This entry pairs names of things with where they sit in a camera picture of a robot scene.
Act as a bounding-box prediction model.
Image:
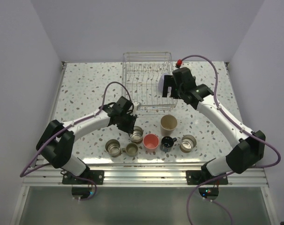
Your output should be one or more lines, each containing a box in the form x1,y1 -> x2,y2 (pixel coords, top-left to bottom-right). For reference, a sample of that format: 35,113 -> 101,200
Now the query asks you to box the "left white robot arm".
36,97 -> 141,185

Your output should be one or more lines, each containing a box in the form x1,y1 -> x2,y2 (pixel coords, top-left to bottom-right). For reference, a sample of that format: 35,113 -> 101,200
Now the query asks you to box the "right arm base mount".
186,170 -> 229,185

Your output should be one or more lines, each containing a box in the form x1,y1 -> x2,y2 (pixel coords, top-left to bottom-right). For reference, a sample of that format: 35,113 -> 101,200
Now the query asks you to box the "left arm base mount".
60,170 -> 105,185

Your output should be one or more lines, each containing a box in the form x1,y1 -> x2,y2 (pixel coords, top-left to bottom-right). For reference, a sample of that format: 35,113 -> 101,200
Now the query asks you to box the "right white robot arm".
162,67 -> 266,184

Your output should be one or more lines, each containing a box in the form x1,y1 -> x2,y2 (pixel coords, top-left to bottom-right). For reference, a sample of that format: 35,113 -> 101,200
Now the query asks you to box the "right steel cup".
179,135 -> 197,153

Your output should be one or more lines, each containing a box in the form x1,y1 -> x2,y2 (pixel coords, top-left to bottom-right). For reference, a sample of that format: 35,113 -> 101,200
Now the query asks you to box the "left steel cup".
105,139 -> 121,157

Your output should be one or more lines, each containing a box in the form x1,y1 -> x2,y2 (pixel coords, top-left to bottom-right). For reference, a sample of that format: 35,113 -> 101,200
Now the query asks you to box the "tall beige cup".
160,114 -> 178,136

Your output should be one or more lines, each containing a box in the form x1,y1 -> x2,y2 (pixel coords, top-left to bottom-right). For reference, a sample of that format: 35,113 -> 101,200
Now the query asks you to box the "coral pink cup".
142,134 -> 159,153

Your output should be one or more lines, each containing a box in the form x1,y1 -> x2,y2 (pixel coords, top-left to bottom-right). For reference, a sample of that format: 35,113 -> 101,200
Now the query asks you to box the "lavender plastic cup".
158,74 -> 172,93

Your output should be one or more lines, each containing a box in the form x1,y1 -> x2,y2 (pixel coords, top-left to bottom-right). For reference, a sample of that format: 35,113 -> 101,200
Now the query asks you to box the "steel cup with brown band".
128,126 -> 143,144

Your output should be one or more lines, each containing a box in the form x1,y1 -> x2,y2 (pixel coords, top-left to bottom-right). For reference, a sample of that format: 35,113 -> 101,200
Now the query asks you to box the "small olive mug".
121,143 -> 138,157

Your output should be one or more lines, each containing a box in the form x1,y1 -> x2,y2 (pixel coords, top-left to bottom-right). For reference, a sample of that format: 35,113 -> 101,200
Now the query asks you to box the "black mug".
160,136 -> 177,153

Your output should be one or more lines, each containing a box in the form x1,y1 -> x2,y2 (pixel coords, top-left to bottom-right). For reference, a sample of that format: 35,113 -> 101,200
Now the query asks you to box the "wire dish rack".
122,52 -> 177,114

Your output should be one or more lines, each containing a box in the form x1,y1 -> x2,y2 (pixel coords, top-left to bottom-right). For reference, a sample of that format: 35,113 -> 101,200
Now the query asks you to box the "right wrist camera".
175,59 -> 183,68

